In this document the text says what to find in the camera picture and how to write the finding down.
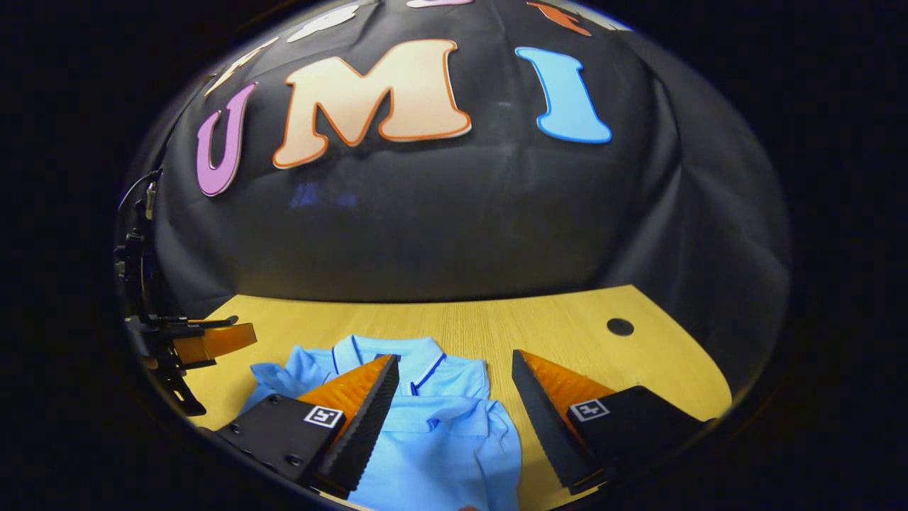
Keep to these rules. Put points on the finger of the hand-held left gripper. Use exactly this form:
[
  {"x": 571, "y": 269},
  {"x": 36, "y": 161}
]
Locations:
[{"x": 213, "y": 341}]

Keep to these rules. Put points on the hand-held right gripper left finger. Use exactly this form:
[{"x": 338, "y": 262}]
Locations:
[{"x": 369, "y": 426}]

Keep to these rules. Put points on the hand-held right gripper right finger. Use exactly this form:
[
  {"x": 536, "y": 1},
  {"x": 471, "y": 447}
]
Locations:
[{"x": 543, "y": 419}]

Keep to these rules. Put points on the light blue T-shirt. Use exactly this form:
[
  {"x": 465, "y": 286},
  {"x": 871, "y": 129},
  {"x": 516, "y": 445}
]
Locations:
[{"x": 440, "y": 454}]

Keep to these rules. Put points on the black table grommet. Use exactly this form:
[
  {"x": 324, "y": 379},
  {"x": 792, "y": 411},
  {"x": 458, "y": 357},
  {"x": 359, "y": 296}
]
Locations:
[{"x": 619, "y": 326}]

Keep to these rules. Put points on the black backdrop cloth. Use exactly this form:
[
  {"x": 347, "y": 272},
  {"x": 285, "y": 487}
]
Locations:
[{"x": 461, "y": 213}]

